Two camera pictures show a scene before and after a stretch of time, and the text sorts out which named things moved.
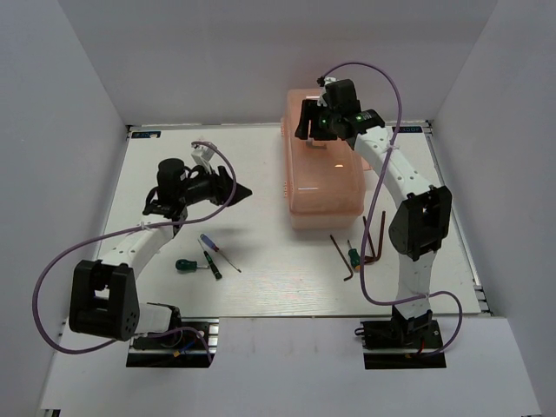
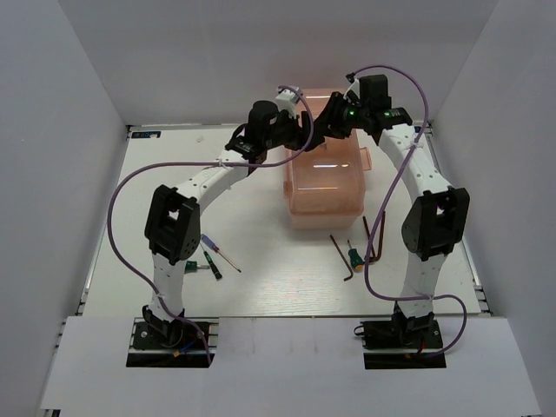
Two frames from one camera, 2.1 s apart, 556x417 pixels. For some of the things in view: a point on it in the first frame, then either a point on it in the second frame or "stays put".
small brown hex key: (343, 259) stays put
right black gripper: (301, 131) stays put
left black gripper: (218, 182) -> (301, 135)
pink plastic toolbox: (324, 177) stays put
